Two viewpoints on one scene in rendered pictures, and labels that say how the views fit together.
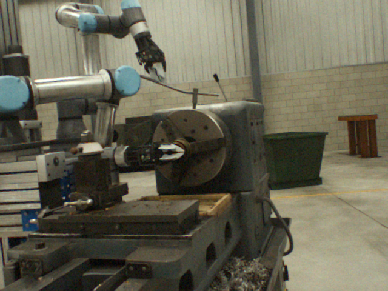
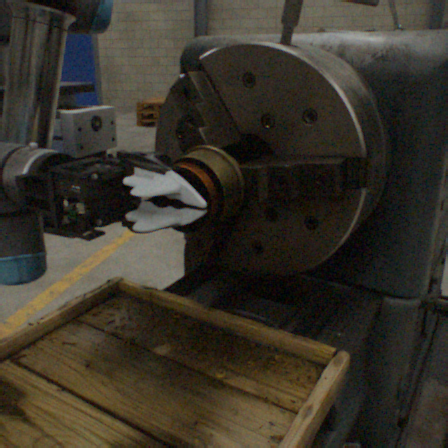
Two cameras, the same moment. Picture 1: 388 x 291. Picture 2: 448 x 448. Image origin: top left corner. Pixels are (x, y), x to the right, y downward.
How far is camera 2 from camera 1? 98 cm
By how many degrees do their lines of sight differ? 21
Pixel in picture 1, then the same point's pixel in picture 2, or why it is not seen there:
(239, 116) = (431, 81)
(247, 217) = (388, 360)
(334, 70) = not seen: outside the picture
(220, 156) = (341, 214)
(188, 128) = (256, 108)
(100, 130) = (14, 82)
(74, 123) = not seen: hidden behind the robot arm
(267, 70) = not seen: outside the picture
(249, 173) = (421, 255)
